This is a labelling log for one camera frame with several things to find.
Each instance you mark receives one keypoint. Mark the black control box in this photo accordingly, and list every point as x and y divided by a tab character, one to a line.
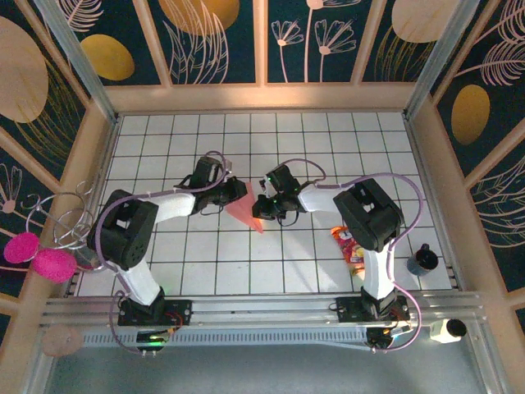
152	340
379	338

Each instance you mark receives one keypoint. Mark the small white camera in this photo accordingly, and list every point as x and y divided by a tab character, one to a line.
441	332

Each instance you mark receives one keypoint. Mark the pink cloth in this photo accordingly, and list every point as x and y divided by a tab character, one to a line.
242	213

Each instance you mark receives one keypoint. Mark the aluminium corner post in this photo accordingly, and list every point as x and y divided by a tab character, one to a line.
78	57
439	53

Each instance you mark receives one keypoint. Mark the aluminium mounting rail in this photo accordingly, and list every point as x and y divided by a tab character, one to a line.
262	312

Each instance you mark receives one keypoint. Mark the round wooden disc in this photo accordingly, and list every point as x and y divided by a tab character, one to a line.
61	340

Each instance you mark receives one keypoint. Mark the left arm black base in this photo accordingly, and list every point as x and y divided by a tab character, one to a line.
180	312

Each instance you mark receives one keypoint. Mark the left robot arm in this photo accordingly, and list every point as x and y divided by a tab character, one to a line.
123	230

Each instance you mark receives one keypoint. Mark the dark mug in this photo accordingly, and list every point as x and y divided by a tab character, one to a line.
422	262

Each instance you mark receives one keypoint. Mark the pink sponge ball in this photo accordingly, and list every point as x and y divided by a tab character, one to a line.
53	266

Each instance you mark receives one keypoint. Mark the aluminium table edge strip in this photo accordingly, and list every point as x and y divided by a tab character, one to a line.
422	164
104	164

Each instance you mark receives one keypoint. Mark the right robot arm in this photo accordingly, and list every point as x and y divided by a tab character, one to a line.
369	217

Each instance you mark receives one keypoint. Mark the colourful candy bag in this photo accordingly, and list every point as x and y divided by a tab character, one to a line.
352	252

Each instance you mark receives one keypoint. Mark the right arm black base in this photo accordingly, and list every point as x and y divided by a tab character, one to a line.
348	310

